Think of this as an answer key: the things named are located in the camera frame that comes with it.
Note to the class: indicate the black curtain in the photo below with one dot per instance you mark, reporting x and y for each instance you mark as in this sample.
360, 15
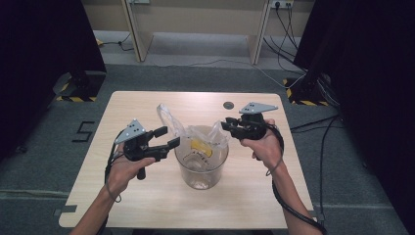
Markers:
375, 81
39, 49

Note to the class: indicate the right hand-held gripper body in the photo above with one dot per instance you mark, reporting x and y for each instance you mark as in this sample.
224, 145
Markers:
253, 129

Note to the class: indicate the white power outlet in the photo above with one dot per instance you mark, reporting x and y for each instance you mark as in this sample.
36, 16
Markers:
281, 4

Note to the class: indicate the person's right hand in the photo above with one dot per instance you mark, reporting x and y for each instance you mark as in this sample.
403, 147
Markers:
269, 150

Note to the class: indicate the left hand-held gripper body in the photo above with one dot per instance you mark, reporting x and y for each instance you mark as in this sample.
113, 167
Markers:
135, 147

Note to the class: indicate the beige desk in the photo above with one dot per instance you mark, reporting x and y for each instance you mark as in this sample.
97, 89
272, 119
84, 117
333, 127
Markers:
195, 19

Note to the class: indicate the person's left hand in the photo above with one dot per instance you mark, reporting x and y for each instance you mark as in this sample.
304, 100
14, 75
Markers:
124, 173

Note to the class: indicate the clear plastic measuring cup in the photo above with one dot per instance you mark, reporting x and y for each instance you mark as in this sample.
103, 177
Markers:
200, 176

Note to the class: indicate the stand base with hazard tape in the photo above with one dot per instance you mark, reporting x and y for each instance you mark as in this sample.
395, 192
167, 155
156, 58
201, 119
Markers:
305, 93
83, 86

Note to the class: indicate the grey tape strip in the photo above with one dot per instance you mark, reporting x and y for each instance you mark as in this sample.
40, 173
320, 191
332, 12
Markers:
67, 209
318, 217

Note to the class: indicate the clear plastic bag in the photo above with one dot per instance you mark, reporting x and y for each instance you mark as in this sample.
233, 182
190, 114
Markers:
202, 137

